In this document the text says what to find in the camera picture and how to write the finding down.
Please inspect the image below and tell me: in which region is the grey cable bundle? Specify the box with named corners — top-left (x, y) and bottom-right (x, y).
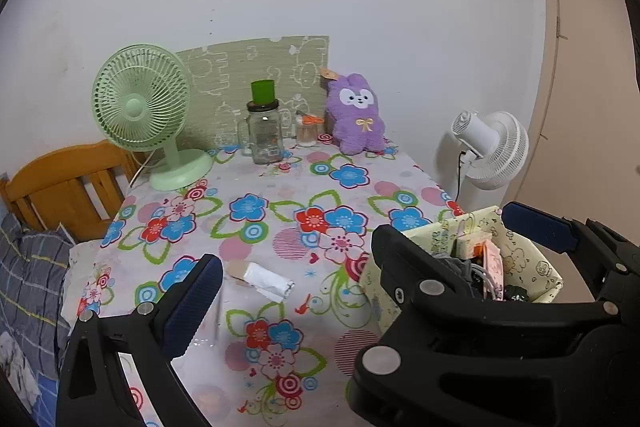
top-left (440, 256), bottom-right (488, 295)

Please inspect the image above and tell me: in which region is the beige door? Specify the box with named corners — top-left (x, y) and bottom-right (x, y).
top-left (517, 0), bottom-right (640, 303)

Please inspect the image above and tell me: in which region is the green desk fan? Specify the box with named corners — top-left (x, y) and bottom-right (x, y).
top-left (91, 44), bottom-right (215, 192)

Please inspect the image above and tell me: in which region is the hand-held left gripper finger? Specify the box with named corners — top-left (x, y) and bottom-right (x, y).
top-left (55, 254), bottom-right (224, 427)

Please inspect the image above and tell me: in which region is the blue plaid bedding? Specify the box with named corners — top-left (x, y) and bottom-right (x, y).
top-left (0, 212), bottom-right (76, 408)

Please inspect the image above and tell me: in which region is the crumpled white wrapper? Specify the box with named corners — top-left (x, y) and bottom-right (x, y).
top-left (227, 259), bottom-right (296, 303)

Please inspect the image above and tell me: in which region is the green cartoon wall mat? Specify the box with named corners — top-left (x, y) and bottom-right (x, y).
top-left (175, 35), bottom-right (331, 152)

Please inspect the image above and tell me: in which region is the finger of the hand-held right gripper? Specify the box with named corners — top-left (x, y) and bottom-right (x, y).
top-left (346, 224), bottom-right (640, 427)
top-left (501, 202), bottom-right (640, 308)

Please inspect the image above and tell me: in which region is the pink packet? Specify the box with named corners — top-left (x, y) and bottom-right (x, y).
top-left (482, 239), bottom-right (507, 288)

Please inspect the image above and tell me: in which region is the glass jar green lid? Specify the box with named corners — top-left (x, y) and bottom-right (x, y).
top-left (240, 79), bottom-right (285, 165)

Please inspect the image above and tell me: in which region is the cotton swab jar orange lid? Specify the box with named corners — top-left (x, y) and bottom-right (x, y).
top-left (295, 112), bottom-right (325, 148)

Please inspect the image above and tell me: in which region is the wooden bed headboard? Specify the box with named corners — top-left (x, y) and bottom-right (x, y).
top-left (0, 139), bottom-right (146, 243)

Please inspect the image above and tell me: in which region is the orange white tissue pack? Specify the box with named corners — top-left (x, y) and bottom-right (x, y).
top-left (452, 234), bottom-right (486, 268)

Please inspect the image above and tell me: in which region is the cartoon print storage box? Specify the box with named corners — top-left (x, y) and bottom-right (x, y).
top-left (360, 205), bottom-right (564, 333)

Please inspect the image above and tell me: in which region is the floral tablecloth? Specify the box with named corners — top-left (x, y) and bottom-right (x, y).
top-left (75, 139), bottom-right (468, 427)

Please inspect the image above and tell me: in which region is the white fan cable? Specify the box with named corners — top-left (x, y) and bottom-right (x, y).
top-left (131, 152), bottom-right (153, 188)

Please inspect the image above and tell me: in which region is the white standing fan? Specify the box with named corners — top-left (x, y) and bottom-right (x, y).
top-left (450, 109), bottom-right (530, 214)

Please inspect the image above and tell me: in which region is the purple plush toy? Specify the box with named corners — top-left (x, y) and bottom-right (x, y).
top-left (320, 69), bottom-right (387, 155)

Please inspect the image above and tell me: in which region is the black fan cable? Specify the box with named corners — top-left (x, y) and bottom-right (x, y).
top-left (454, 149), bottom-right (467, 202)

